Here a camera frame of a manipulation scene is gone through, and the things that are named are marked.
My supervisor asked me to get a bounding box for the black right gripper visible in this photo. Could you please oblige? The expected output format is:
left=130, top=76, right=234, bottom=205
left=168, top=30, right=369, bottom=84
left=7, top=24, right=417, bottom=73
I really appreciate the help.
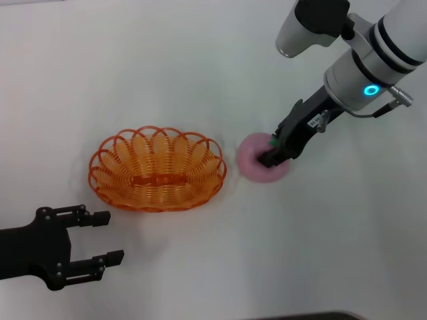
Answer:
left=258, top=85, right=344, bottom=170

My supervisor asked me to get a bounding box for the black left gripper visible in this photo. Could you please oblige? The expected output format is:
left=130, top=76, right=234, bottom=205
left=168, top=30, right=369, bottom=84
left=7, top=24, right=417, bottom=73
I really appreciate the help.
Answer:
left=0, top=203, right=125, bottom=291

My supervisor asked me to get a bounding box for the pink plush peach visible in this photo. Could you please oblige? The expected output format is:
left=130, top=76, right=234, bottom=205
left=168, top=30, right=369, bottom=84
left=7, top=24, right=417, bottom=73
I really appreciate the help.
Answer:
left=237, top=132, right=290, bottom=183

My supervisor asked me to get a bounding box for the orange plastic wire basket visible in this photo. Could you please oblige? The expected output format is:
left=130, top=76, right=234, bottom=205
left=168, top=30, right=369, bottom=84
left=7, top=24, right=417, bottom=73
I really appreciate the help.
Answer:
left=87, top=125, right=228, bottom=213

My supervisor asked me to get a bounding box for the dark robot torso edge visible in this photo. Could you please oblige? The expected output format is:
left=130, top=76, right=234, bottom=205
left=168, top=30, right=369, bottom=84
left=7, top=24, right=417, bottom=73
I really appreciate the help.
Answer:
left=260, top=310, right=366, bottom=320

